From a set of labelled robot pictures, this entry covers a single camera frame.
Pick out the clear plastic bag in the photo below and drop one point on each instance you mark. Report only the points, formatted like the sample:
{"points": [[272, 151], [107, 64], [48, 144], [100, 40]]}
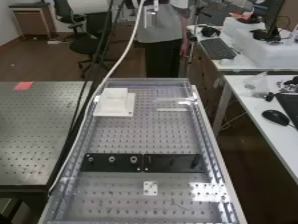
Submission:
{"points": [[256, 85]]}

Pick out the wooden cabinet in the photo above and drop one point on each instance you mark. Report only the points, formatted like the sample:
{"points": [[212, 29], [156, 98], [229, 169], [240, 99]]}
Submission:
{"points": [[34, 21]]}

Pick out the dark grey keyboard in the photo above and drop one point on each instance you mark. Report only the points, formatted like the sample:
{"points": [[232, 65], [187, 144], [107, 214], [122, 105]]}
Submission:
{"points": [[217, 49]]}

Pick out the red tape patch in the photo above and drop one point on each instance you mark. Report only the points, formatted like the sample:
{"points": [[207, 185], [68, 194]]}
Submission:
{"points": [[23, 86]]}

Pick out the thin stick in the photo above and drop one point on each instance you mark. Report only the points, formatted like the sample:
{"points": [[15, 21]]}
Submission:
{"points": [[193, 163]]}

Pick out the person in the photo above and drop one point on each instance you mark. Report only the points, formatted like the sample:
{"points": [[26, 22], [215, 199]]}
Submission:
{"points": [[162, 33]]}

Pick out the black headphones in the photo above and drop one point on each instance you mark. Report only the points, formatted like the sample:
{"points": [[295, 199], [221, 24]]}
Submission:
{"points": [[211, 31]]}

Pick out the black monitor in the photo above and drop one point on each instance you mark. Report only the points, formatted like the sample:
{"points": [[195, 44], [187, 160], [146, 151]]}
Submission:
{"points": [[271, 20]]}

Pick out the small white square plate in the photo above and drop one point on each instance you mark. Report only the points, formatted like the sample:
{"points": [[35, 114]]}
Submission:
{"points": [[151, 188]]}

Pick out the black office chair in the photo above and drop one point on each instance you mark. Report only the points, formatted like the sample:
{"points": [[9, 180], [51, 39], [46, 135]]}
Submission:
{"points": [[82, 43]]}

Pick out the black computer mouse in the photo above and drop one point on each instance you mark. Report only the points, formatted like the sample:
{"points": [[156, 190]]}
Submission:
{"points": [[276, 117]]}

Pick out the black plate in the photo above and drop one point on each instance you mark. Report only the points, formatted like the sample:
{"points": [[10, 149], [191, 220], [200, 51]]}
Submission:
{"points": [[120, 163]]}

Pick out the clear box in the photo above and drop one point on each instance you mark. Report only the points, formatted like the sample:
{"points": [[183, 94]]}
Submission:
{"points": [[176, 100], [147, 206]]}

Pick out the small white box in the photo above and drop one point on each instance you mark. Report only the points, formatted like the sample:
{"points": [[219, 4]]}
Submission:
{"points": [[115, 101]]}

